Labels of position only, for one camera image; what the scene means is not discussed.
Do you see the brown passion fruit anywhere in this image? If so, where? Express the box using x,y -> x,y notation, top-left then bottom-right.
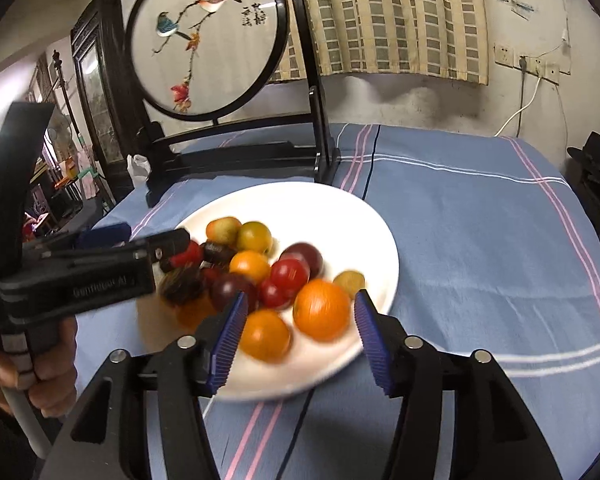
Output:
201,242 -> 236,268
158,266 -> 204,307

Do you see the dark red plum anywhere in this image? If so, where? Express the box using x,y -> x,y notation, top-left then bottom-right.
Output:
210,272 -> 258,313
278,242 -> 324,280

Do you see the brown passion fruit front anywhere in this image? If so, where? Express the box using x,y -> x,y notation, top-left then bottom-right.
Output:
158,266 -> 204,307

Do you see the person's left hand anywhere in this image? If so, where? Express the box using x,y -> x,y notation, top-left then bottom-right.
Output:
0,316 -> 78,418

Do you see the red cherry tomato left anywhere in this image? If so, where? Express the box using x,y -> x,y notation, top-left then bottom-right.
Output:
169,240 -> 204,269

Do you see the red cherry tomato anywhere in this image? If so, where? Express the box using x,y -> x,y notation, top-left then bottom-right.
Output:
270,258 -> 310,292
169,240 -> 204,269

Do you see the yellow green fruit back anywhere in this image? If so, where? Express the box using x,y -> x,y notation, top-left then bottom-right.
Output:
206,217 -> 242,246

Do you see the dark red plum back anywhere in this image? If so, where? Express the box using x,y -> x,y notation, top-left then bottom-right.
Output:
210,272 -> 258,313

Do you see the yellow green plate fruit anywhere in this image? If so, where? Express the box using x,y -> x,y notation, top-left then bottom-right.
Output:
236,221 -> 273,255

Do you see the small mandarin plate left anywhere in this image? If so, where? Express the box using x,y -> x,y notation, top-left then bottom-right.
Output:
230,250 -> 271,285

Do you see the red tomato upper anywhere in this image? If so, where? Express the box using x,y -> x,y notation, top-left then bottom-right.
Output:
258,278 -> 294,310

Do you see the red cherry tomato right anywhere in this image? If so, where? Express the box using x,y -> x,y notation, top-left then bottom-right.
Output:
270,258 -> 310,292

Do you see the large orange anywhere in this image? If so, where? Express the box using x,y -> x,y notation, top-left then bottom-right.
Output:
292,278 -> 352,342

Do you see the white oval plate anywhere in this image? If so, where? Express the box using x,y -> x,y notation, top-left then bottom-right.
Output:
135,180 -> 400,403

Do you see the green yellow small fruit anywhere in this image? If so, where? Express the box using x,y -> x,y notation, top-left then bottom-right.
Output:
332,270 -> 366,299

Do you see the dark wooden framed cabinet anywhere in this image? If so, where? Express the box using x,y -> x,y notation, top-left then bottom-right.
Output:
70,0 -> 149,202

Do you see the round embroidered bird screen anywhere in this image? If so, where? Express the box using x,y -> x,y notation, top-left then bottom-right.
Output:
124,0 -> 339,207

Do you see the black hat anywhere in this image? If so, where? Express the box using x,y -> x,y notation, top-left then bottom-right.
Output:
567,132 -> 600,177

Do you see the checked beige curtain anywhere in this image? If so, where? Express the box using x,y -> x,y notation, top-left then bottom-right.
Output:
266,0 -> 490,86

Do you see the white power cable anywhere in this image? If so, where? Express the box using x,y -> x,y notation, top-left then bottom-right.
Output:
493,71 -> 544,139

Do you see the white wall power strip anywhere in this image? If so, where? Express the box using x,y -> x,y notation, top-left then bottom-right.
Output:
493,44 -> 562,86

